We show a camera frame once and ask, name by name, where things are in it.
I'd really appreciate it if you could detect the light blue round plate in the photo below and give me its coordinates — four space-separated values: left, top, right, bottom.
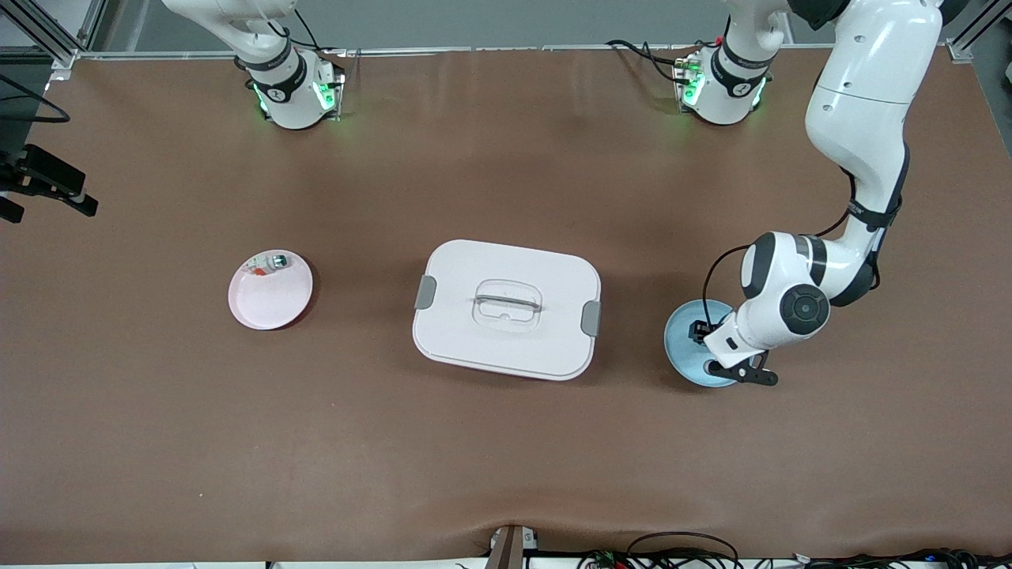
663 299 744 389

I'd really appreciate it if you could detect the white lidded storage box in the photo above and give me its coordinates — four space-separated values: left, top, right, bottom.
411 239 603 382

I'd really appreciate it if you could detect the pink round plate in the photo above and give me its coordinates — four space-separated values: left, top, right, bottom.
228 249 315 331

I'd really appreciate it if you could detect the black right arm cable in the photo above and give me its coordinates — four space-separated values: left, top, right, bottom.
0 73 72 125

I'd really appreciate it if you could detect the aluminium frame corner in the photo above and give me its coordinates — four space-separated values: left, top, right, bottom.
0 0 108 72
945 0 1012 64

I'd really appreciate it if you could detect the green push-button switch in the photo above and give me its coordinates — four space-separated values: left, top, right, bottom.
247 251 292 277

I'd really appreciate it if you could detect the black looped cable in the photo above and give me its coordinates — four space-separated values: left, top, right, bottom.
626 531 741 569

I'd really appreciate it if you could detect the black base power cable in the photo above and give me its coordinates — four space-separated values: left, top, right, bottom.
606 40 697 80

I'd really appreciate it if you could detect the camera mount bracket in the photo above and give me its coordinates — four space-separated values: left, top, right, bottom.
486 524 538 569

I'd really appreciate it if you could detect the black cable bundle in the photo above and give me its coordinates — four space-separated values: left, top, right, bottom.
799 548 1012 569

